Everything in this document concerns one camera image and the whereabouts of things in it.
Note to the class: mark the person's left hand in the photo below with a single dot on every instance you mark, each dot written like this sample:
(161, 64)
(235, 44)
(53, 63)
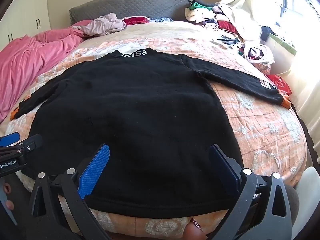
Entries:
(9, 197)

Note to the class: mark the red cloth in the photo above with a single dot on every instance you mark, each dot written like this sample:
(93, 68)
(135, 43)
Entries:
(135, 20)

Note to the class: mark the green patterned box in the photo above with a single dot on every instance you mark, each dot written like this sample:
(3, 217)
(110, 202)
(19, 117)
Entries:
(282, 43)

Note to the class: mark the pile of mixed clothes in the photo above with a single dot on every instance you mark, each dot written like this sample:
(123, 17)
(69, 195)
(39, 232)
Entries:
(212, 17)

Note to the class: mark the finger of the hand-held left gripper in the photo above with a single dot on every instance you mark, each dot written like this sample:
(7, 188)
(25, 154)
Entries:
(8, 139)
(31, 142)

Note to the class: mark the white wardrobe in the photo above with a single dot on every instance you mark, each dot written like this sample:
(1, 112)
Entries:
(25, 12)

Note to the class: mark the black sweater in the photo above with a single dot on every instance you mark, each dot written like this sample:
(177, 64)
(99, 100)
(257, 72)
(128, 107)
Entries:
(137, 117)

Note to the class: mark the grey quilted headboard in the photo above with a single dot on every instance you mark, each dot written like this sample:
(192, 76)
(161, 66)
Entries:
(140, 5)

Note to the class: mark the blue patterned cloth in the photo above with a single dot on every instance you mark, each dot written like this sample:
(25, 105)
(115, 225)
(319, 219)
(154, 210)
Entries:
(161, 19)

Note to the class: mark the red plastic bag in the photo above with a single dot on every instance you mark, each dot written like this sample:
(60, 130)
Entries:
(280, 83)

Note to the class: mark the pink duvet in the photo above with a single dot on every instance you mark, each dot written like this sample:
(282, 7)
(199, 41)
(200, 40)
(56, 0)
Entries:
(25, 62)

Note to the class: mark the mauve crumpled garment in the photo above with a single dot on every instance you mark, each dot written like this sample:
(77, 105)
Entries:
(105, 26)

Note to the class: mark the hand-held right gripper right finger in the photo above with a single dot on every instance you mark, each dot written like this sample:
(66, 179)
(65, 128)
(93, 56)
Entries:
(222, 167)

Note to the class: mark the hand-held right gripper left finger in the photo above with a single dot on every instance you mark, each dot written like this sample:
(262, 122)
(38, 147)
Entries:
(96, 167)

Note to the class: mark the white curtain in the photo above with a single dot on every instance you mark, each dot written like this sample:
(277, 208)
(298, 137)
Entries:
(255, 0)

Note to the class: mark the person's right hand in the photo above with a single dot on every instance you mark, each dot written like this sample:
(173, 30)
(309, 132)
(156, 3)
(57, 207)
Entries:
(195, 231)

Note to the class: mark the orange patterned blanket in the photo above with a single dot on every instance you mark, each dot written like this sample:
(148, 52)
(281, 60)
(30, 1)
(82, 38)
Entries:
(262, 135)

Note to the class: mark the white bag of clothes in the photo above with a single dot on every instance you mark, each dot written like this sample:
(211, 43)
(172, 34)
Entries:
(257, 55)

